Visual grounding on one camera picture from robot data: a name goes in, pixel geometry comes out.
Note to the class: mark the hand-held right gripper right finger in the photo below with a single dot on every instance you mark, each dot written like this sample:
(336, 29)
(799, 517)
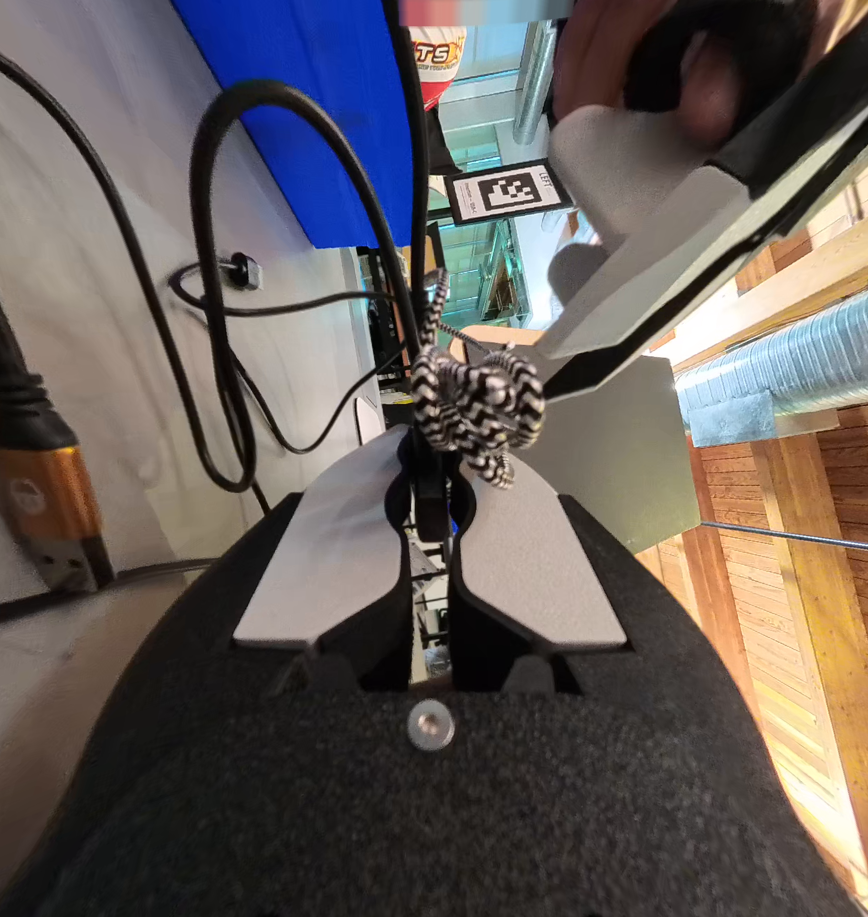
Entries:
(534, 566)

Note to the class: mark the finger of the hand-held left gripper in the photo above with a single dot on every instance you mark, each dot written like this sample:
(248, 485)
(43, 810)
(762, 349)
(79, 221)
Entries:
(663, 272)

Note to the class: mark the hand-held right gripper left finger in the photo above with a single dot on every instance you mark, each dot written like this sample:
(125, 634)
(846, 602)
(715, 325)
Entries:
(334, 559)

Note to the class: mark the grey usb hub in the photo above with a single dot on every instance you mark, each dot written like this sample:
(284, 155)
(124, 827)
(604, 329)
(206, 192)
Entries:
(430, 501)

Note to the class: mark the blue plastic bin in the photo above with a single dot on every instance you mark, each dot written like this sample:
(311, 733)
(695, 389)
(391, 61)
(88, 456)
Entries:
(298, 107)

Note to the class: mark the person's left hand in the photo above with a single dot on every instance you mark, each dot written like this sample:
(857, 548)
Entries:
(599, 57)

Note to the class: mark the thin metal rod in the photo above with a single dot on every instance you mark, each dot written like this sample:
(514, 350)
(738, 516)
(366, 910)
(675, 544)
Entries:
(799, 537)

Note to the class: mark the silver air duct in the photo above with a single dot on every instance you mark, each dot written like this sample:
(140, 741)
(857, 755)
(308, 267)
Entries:
(799, 351)
(534, 79)

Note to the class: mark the white wall sign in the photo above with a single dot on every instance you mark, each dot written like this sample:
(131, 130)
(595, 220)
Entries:
(509, 190)

